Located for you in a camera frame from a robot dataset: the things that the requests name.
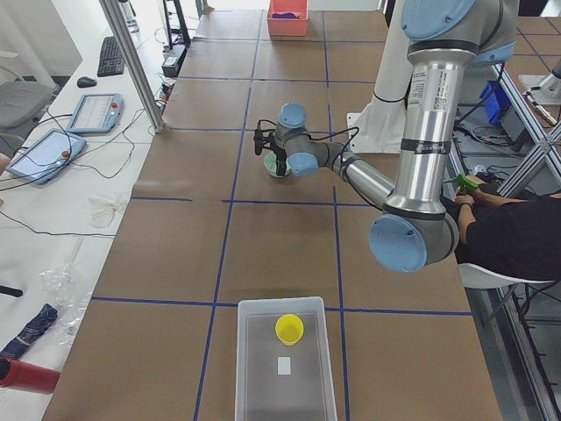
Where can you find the clear plastic storage box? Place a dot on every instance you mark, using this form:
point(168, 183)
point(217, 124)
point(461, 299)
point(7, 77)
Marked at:
point(278, 382)

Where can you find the green handheld tool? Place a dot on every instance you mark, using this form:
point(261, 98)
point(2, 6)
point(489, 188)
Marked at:
point(465, 184)

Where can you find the purple cloth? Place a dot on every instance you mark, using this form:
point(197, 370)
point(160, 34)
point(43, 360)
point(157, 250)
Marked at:
point(288, 15)

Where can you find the teach pendant tablet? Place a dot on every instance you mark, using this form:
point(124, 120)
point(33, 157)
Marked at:
point(96, 114)
point(44, 159)

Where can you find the yellow plastic cup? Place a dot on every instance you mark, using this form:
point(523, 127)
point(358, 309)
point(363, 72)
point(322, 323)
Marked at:
point(289, 329)

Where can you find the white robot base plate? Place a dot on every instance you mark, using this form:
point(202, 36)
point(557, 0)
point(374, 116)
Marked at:
point(378, 134)

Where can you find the near teach pendant tablet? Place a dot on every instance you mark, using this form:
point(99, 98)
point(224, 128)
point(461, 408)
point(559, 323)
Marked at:
point(44, 159)

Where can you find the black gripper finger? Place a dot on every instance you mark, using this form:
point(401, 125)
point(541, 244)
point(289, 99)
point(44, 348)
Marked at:
point(280, 168)

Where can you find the pink plastic bin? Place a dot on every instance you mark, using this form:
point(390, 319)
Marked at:
point(288, 28)

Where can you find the black keyboard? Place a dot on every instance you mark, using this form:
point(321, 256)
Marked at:
point(111, 60)

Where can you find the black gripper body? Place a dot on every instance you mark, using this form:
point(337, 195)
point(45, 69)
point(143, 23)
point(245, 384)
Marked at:
point(279, 155)

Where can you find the red cylinder bottle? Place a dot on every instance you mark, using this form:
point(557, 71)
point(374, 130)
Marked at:
point(20, 375)

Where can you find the blue storage bin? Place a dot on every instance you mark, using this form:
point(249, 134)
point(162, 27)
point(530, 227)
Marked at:
point(496, 102)

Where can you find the black power box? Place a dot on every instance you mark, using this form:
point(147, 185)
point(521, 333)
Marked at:
point(171, 66)

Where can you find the mint green bowl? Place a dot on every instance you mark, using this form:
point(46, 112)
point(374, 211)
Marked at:
point(270, 163)

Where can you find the crumpled clear plastic wrap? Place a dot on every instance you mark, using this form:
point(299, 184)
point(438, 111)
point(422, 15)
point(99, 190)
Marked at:
point(69, 293)

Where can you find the far teach pendant tablet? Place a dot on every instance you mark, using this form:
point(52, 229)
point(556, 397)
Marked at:
point(96, 114)

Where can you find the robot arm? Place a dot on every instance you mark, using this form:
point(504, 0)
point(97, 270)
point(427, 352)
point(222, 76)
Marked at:
point(428, 47)

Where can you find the black computer mouse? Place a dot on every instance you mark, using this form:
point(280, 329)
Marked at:
point(86, 82)

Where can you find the dark blue folded umbrella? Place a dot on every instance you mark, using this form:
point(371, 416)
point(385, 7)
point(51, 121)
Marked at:
point(31, 332)

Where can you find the aluminium frame post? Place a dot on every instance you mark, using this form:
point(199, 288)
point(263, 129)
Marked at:
point(119, 28)

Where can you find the crumpled white tissue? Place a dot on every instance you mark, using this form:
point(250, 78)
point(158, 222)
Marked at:
point(104, 209)

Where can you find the person in black shirt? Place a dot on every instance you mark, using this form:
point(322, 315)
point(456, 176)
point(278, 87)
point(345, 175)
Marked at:
point(509, 236)

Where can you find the grey office chair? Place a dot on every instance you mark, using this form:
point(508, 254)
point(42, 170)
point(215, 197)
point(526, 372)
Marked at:
point(22, 101)

